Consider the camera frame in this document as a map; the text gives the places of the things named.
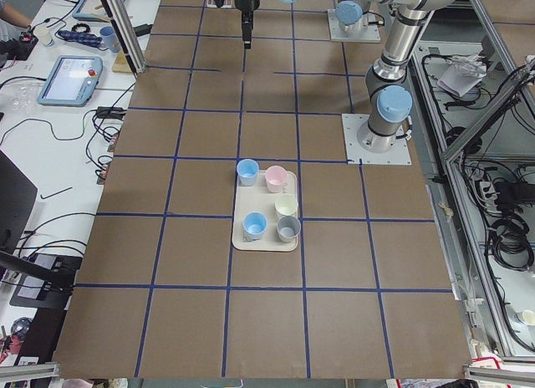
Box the crumpled white paper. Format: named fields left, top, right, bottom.
left=437, top=54, right=487, bottom=98

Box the black monitor stand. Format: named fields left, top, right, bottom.
left=1, top=153, right=82, bottom=309

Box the grey cup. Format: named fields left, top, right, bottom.
left=276, top=216, right=301, bottom=243

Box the blue cup on tray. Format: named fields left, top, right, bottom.
left=242, top=212, right=268, bottom=241

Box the aluminium frame post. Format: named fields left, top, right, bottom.
left=100, top=0, right=146, bottom=75

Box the black cable bundle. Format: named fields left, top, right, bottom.
left=487, top=215, right=535, bottom=274

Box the beige plastic tray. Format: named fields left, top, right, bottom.
left=232, top=170, right=298, bottom=252

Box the blue teach pendant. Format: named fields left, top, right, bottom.
left=37, top=55, right=103, bottom=107
left=72, top=0, right=110, bottom=22

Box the silver base plate arm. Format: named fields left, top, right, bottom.
left=341, top=114, right=412, bottom=166
left=327, top=9, right=382, bottom=43

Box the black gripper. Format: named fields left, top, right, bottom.
left=235, top=0, right=260, bottom=49

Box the blue teach pendant near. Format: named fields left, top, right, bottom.
left=37, top=55, right=103, bottom=107

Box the blue cup on desk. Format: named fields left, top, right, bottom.
left=99, top=26, right=120, bottom=54

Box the black power adapter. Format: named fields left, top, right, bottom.
left=95, top=106, right=126, bottom=120

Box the white paper cup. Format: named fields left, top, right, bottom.
left=33, top=25, right=54, bottom=47

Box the blue teach pendant far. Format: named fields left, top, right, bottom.
left=72, top=0, right=110, bottom=22

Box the cream cup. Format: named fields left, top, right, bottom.
left=274, top=194, right=298, bottom=219

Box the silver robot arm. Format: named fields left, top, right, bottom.
left=280, top=0, right=455, bottom=154
left=334, top=0, right=385, bottom=33

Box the pink cup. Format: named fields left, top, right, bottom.
left=264, top=166, right=288, bottom=193

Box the blue cup off tray corner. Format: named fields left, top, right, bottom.
left=236, top=158, right=259, bottom=186

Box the wooden mug tree stand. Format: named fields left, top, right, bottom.
left=110, top=11, right=137, bottom=74

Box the blue checkered cloth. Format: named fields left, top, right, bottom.
left=55, top=30, right=102, bottom=49

